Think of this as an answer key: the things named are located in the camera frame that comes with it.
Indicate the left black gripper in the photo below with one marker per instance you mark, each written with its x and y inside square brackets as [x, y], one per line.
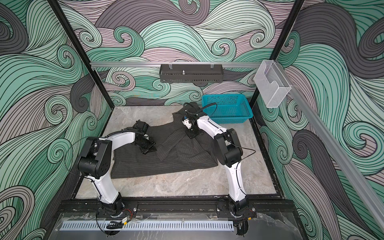
[152, 146]

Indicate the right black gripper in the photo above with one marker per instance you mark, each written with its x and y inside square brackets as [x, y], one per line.
[190, 135]

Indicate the dark pinstriped long sleeve shirt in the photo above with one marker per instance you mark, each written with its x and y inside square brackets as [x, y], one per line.
[175, 152]

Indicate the teal plastic basket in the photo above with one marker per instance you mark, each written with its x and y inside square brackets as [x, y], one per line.
[227, 108]

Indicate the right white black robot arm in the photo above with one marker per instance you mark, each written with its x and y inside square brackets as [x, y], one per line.
[227, 149]

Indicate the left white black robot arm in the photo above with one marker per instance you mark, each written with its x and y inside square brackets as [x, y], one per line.
[94, 162]

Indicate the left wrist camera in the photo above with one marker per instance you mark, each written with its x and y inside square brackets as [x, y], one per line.
[141, 126]

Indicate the black perforated wall tray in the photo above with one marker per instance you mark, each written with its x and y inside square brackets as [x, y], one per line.
[191, 73]

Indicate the left black frame post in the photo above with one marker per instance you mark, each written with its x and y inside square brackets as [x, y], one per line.
[78, 47]

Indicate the black frame post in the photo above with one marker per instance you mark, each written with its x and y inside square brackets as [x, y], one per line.
[78, 47]
[287, 27]

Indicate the aluminium back wall rail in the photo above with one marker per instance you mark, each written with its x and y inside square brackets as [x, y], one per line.
[137, 64]

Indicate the aluminium wall rail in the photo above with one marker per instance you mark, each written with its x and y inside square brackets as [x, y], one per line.
[137, 64]
[307, 103]

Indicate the white slotted cable duct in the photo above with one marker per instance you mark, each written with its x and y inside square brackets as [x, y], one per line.
[182, 225]

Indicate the clear plastic wall bin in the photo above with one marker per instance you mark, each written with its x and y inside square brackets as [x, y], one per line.
[272, 82]

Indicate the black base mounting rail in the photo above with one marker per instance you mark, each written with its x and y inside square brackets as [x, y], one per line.
[219, 207]

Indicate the right black frame post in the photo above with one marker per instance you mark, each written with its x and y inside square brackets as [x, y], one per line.
[287, 27]

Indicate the aluminium right wall rail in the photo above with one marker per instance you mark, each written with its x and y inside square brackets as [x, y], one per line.
[307, 103]

